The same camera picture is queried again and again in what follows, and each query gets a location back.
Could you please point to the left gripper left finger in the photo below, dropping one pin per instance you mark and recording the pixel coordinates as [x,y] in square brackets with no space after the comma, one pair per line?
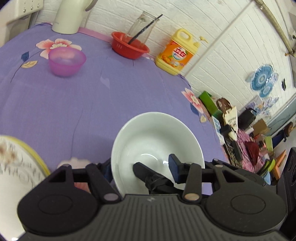
[100,177]

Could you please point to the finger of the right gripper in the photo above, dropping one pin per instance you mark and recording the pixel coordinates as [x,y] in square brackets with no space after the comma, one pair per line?
[155,182]

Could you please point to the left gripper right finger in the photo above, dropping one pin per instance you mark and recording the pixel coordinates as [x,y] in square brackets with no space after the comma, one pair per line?
[188,174]

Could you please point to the white red-patterned bowl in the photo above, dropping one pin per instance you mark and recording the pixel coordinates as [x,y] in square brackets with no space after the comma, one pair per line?
[149,138]

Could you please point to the yellow plastic plate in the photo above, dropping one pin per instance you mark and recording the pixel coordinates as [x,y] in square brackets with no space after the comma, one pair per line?
[34,155]

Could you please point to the white floral oval plate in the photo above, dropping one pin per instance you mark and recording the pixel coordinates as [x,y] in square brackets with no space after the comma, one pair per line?
[19,175]

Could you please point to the purple plastic bowl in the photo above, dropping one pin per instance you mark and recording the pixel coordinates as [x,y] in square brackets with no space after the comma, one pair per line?
[66,61]

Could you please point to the cream tote bag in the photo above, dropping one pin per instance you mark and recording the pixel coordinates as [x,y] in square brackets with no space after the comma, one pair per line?
[229,116]

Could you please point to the black speaker box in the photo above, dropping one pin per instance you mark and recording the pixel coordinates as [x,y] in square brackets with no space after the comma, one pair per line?
[246,118]

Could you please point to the green cardboard box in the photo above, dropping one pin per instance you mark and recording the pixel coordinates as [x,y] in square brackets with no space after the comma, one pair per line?
[210,105]

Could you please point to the purple floral tablecloth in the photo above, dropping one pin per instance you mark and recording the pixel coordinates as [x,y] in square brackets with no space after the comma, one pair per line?
[80,116]

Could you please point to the blue paper fan decoration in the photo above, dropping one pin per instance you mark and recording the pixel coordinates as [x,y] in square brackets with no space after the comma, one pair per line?
[263,80]

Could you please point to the yellow dish soap bottle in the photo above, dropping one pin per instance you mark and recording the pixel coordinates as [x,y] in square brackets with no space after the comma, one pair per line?
[178,52]

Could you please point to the red plastic colander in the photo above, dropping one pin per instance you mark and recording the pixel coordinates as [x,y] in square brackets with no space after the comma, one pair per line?
[131,51]

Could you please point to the clear glass jar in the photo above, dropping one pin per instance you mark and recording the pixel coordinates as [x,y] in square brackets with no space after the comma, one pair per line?
[142,27]

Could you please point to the black stirring stick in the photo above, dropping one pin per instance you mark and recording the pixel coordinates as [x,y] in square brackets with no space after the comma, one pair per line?
[144,29]

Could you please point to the cream thermos jug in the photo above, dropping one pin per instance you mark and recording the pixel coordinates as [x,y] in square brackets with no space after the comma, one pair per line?
[70,15]

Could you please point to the white water dispenser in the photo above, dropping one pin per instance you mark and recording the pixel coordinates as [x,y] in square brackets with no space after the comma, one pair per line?
[15,17]

